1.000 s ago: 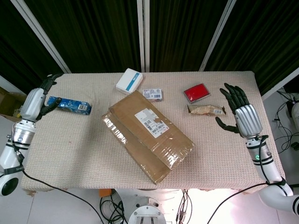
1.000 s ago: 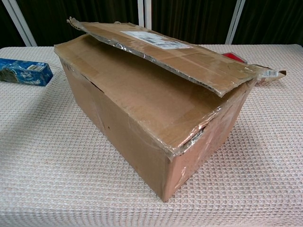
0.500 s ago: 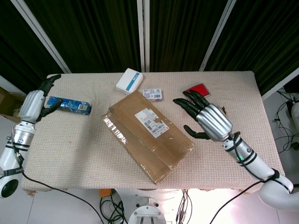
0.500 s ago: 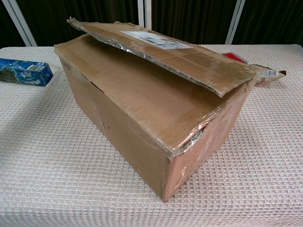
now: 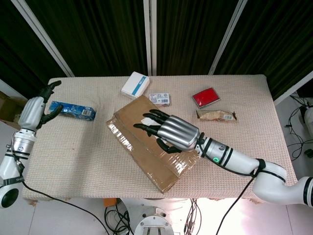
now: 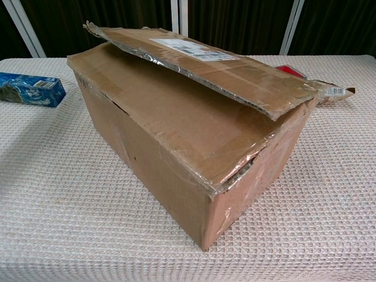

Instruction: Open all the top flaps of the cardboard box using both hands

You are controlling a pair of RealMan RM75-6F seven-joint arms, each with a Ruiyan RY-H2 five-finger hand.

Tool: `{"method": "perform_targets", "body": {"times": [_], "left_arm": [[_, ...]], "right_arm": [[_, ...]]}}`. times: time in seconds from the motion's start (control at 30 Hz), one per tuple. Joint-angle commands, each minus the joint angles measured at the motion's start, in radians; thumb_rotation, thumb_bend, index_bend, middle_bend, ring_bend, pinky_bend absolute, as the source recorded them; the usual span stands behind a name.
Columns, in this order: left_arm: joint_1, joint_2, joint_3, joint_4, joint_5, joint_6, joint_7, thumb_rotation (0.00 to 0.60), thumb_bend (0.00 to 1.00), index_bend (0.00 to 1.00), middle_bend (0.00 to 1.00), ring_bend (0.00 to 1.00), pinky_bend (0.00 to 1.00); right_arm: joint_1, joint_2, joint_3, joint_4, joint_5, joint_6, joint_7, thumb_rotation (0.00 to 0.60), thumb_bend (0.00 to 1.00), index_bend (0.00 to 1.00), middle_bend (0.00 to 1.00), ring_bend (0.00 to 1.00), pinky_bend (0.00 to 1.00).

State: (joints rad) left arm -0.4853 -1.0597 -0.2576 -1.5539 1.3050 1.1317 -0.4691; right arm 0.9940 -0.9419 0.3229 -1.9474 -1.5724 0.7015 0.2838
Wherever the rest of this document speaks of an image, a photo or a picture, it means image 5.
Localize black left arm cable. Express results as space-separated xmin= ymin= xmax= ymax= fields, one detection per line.
xmin=17 ymin=161 xmax=112 ymax=235

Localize blue printed carton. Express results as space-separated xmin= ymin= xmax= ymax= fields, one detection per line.
xmin=48 ymin=101 xmax=97 ymax=122

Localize beige waffle tablecloth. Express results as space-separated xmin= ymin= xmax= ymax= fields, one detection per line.
xmin=22 ymin=74 xmax=298 ymax=203

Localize beige snack packet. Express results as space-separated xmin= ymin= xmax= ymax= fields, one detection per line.
xmin=195 ymin=109 xmax=237 ymax=122

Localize white partition frame post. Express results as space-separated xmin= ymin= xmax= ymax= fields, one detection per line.
xmin=273 ymin=72 xmax=313 ymax=105
xmin=209 ymin=0 xmax=246 ymax=75
xmin=143 ymin=0 xmax=157 ymax=75
xmin=0 ymin=78 xmax=22 ymax=98
xmin=11 ymin=0 xmax=74 ymax=77

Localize white box with blue stripe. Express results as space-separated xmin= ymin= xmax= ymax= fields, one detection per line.
xmin=120 ymin=71 xmax=150 ymax=100

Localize white device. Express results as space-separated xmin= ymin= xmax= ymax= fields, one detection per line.
xmin=303 ymin=105 xmax=313 ymax=138

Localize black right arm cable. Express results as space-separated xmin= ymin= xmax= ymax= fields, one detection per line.
xmin=216 ymin=175 xmax=257 ymax=235

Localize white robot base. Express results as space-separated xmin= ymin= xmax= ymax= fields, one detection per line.
xmin=133 ymin=198 xmax=194 ymax=235

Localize orange block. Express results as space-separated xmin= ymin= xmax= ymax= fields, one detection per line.
xmin=103 ymin=198 xmax=118 ymax=208

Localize brown taped cardboard box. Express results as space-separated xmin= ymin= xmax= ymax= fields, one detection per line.
xmin=105 ymin=94 xmax=203 ymax=194

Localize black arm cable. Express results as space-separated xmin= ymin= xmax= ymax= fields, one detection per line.
xmin=17 ymin=161 xmax=112 ymax=235
xmin=216 ymin=175 xmax=257 ymax=235

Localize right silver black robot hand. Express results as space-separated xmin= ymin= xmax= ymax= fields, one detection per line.
xmin=133 ymin=109 xmax=200 ymax=154

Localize black tangled cables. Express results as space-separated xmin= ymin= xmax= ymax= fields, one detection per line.
xmin=285 ymin=93 xmax=313 ymax=161

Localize coloured wire bundle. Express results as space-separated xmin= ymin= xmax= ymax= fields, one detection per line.
xmin=184 ymin=198 xmax=205 ymax=235

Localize dark green curtain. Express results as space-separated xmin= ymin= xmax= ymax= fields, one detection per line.
xmin=0 ymin=0 xmax=68 ymax=93
xmin=214 ymin=0 xmax=313 ymax=101
xmin=156 ymin=0 xmax=239 ymax=76
xmin=24 ymin=0 xmax=149 ymax=77

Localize open brown carton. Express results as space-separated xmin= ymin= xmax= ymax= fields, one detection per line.
xmin=0 ymin=92 xmax=27 ymax=130

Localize small printed snack packet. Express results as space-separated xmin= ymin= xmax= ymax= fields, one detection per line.
xmin=149 ymin=92 xmax=171 ymax=107

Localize red flat case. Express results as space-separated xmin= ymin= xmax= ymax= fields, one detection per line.
xmin=192 ymin=87 xmax=222 ymax=110

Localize black coiled floor cable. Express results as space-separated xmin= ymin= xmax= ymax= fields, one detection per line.
xmin=104 ymin=205 xmax=134 ymax=235

